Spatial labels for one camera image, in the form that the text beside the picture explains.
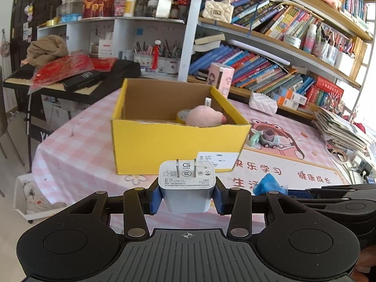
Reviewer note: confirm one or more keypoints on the teal toy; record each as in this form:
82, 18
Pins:
253, 139

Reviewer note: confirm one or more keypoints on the yellow tape roll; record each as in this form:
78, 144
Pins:
182, 116

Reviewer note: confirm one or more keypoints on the row of thin upright books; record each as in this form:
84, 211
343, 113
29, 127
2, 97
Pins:
352, 6

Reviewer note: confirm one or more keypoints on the black keyboard stand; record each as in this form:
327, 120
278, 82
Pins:
32, 129

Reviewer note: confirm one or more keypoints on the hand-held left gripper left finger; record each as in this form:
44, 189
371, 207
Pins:
155, 201

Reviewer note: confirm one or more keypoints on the white wooden bookshelf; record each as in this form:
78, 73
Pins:
191, 35

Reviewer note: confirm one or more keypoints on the white basket with pens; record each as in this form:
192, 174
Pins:
343, 60

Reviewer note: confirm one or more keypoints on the patterned band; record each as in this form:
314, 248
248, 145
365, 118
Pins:
337, 154

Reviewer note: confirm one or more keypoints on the black electronic keyboard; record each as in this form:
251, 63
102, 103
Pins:
123, 70

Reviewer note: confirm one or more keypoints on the dark door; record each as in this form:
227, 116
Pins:
20, 6

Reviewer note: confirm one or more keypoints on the small white plug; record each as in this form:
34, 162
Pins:
208, 102

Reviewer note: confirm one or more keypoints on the white box red label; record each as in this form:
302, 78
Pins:
105, 45

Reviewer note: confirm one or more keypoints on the small hanging plush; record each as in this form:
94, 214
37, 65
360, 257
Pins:
29, 9

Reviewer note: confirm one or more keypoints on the white quilted pouch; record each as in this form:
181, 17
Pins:
263, 102

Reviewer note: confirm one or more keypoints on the orange white small carton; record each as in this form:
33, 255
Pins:
293, 94
285, 102

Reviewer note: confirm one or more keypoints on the white paper carton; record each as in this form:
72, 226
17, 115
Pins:
165, 1

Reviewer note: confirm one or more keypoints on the pink rectangular carton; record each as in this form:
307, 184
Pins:
220, 77

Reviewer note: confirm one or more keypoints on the gold ribbon roll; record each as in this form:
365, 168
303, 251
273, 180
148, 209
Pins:
53, 22

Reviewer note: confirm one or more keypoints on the thick lying books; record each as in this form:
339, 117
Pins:
210, 42

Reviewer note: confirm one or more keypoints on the cream quilted handbag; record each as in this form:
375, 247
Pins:
217, 11

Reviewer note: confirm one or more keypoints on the row of leaning colourful books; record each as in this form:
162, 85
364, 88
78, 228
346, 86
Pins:
249, 67

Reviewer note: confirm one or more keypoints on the white power strip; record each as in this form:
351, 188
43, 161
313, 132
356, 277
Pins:
362, 164

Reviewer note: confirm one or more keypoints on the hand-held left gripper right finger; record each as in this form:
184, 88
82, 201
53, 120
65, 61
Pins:
218, 199

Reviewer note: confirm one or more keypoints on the pastel striped bottle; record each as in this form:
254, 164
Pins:
311, 38

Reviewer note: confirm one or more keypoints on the red hanging ornament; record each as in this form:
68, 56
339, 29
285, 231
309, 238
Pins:
155, 55

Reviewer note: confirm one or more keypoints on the yellow cardboard box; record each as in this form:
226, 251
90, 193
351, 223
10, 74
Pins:
164, 144

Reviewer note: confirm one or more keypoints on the white lying booklet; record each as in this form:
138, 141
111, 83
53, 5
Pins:
258, 51

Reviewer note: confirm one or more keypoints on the blue cloth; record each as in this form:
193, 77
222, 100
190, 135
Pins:
268, 183

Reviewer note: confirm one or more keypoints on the stack of paper booklets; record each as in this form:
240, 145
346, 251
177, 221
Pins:
337, 126

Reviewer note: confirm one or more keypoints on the red plastic bag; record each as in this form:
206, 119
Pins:
58, 67

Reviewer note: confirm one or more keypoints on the white storage bin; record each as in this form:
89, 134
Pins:
29, 194

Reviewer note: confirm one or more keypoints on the brown cloth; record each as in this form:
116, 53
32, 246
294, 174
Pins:
47, 50

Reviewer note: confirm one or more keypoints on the white charger plug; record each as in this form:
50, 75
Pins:
186, 194

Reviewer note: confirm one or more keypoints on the pink checked printed tablecloth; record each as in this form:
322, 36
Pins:
88, 129

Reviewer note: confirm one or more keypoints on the row of pen holders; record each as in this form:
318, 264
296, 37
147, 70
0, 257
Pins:
170, 63

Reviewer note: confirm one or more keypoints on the black flat box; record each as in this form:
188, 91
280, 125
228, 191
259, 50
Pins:
80, 80

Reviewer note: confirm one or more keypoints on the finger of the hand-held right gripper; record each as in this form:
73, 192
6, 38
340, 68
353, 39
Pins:
329, 192

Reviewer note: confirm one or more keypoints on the white round container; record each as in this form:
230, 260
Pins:
292, 40

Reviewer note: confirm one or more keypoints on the white pill bottle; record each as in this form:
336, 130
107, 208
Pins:
130, 6

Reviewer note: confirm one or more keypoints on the red boxed book set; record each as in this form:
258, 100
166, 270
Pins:
326, 92

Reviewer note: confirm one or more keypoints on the pink plush toy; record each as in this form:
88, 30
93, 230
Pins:
205, 116

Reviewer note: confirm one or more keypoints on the grey toy car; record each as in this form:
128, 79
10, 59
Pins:
270, 139

